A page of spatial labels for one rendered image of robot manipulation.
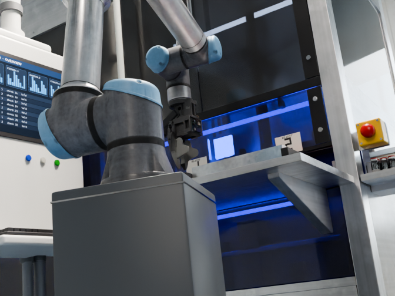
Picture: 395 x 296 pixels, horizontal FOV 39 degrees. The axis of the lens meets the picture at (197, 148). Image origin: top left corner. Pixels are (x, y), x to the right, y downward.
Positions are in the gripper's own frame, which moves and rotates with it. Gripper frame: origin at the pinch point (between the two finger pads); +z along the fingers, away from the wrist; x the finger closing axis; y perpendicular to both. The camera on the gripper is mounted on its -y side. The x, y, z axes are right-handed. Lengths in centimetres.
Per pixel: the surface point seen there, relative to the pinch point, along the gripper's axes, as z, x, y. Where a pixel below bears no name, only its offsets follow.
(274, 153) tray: 8.8, -17.9, 38.8
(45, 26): -85, 19, -76
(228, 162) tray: 8.2, -17.8, 26.1
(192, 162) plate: -5.9, 19.3, -7.3
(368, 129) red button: -1, 16, 54
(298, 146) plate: -2.4, 19.3, 31.4
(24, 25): -90, 18, -90
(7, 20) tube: -68, -14, -61
